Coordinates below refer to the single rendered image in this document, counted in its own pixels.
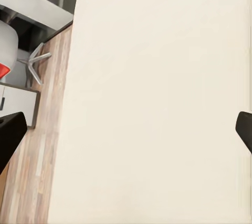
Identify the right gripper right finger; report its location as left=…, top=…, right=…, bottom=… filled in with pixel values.
left=235, top=111, right=252, bottom=154

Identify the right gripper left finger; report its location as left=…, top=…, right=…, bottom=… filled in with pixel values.
left=0, top=111, right=28, bottom=175

